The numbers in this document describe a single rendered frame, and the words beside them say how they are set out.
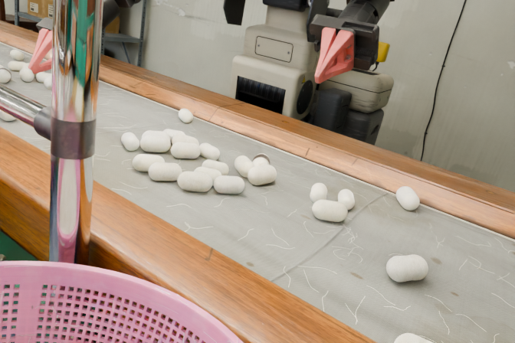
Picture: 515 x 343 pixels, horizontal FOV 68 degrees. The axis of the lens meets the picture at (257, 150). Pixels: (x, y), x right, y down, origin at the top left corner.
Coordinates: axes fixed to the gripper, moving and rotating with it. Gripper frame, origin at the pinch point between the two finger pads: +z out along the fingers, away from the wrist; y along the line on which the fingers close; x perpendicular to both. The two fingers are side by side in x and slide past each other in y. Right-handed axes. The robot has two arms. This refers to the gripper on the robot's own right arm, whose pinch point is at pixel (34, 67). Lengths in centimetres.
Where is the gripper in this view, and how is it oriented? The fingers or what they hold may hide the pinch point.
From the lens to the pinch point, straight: 80.3
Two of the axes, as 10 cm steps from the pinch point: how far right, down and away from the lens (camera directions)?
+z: -5.1, 7.5, -4.1
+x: 1.9, 5.7, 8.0
